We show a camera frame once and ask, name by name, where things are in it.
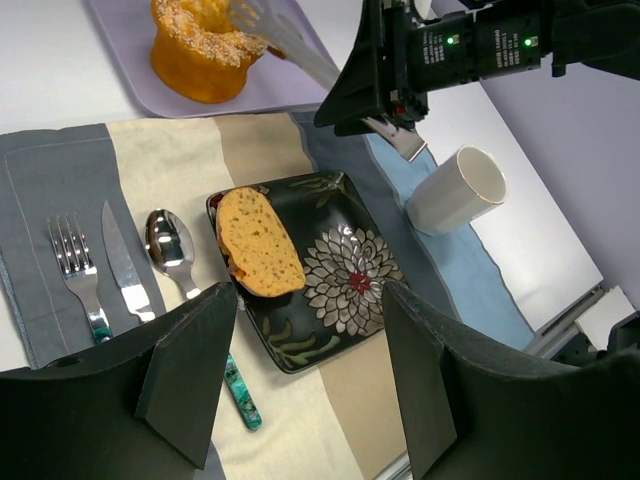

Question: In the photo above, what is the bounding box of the slice of bread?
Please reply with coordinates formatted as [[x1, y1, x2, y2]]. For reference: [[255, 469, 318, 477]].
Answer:
[[215, 187, 306, 298]]

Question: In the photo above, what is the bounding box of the fork with teal handle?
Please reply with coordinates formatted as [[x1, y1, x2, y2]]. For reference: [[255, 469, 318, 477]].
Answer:
[[47, 214, 113, 344]]

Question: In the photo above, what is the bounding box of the black floral square plate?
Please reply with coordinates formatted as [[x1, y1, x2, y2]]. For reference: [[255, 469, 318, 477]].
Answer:
[[234, 171, 404, 374]]

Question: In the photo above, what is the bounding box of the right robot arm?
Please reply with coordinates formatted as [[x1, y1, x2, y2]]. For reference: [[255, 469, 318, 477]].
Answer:
[[314, 1, 639, 136]]

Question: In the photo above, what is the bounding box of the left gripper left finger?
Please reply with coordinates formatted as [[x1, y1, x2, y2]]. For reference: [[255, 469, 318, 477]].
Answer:
[[1, 282, 237, 479]]

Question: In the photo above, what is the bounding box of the white ceramic mug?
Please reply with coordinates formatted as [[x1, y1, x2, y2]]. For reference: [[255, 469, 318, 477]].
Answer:
[[406, 145, 508, 236]]

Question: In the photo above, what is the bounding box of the orange bundt cake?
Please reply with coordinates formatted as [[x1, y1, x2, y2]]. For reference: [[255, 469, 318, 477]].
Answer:
[[151, 0, 267, 104]]

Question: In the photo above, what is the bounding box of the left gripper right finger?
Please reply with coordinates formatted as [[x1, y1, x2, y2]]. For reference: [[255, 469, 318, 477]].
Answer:
[[382, 279, 640, 480]]

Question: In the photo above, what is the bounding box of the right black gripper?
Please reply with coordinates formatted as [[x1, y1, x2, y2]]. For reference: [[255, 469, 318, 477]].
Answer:
[[314, 1, 479, 136]]

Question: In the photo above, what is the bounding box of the spoon with teal handle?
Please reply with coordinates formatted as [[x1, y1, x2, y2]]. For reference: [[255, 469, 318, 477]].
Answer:
[[144, 208, 262, 432]]

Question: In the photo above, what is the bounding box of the lavender serving tray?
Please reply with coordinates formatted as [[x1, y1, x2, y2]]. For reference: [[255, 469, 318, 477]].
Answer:
[[85, 0, 326, 118]]

